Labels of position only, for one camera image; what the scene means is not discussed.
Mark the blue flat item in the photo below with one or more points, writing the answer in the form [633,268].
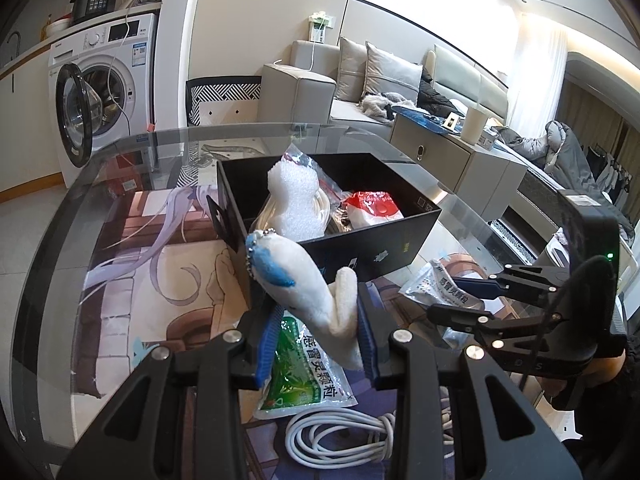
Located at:
[420,120]

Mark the narrow grey cushion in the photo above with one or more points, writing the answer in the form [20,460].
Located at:
[350,70]

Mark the black jacket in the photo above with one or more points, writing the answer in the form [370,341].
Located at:
[440,97]

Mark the grey quilt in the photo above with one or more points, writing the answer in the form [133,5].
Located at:
[560,155]

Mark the white cylinder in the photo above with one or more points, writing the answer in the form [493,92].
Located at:
[474,122]

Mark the grey sofa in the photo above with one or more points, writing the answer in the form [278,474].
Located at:
[300,90]

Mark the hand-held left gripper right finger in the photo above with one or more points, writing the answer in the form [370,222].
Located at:
[365,345]

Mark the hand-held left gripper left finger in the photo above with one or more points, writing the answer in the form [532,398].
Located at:
[267,345]

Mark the kitchen faucet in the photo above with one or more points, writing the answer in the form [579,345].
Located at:
[12,40]

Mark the white foam sheet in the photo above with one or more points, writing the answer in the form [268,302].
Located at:
[295,200]

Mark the grey furry item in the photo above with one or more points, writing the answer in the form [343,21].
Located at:
[377,105]

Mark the wide grey cushion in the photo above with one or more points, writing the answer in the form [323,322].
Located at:
[392,75]

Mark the small white box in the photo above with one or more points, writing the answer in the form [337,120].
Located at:
[489,139]

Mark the white and blue plush toy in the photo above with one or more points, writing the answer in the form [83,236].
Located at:
[305,285]

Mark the beige drawer cabinet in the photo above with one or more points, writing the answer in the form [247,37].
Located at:
[450,165]

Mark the black white patterned storage box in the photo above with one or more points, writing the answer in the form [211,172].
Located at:
[225,92]

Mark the black pressure cooker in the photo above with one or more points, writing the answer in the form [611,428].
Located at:
[97,0]

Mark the silver medicine packet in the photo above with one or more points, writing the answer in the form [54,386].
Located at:
[430,285]

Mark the red and white packet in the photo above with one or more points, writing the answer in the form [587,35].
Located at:
[372,210]

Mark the small picture frame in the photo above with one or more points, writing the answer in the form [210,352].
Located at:
[450,122]

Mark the white bowl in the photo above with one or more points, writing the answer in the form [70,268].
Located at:
[57,26]

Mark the green medicine packet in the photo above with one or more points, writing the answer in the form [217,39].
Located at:
[300,380]

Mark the white washing machine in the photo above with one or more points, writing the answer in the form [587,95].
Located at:
[120,60]

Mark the wall power strip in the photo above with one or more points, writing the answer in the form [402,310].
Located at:
[320,27]

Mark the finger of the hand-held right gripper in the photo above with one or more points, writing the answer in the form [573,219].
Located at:
[465,321]
[530,282]

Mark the white curtain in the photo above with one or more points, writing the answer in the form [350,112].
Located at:
[545,70]

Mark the white lower kitchen cabinet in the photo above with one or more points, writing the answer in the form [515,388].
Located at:
[30,125]

